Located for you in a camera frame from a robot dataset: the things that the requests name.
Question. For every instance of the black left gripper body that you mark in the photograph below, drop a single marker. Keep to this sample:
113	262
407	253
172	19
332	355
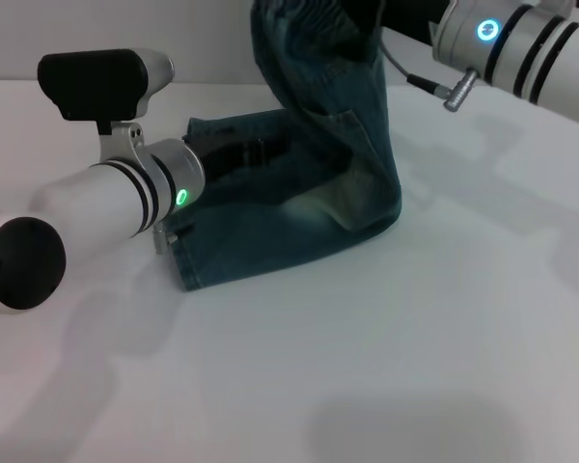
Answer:
231	154

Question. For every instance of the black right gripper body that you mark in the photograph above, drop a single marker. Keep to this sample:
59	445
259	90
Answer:
410	19

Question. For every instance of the blue denim shorts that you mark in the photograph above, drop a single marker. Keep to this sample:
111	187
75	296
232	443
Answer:
318	202

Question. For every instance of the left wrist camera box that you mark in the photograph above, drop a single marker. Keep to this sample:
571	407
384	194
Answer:
96	82

